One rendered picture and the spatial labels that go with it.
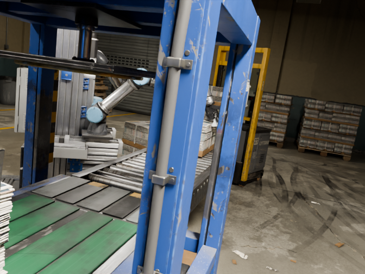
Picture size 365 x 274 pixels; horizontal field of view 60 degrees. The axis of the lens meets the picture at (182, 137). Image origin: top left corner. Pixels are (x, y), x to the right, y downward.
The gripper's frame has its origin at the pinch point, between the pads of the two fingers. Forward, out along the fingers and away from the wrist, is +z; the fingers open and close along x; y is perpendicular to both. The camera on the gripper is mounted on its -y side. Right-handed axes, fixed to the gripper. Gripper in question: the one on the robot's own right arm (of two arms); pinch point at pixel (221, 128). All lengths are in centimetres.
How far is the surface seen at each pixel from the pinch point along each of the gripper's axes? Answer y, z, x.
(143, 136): 84, -18, -44
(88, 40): -3, -42, 141
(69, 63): -12, -28, 168
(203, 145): 12.8, 6.7, 17.1
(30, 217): 36, 3, 148
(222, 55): 14, -91, -225
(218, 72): 27, -71, -219
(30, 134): 57, -29, 114
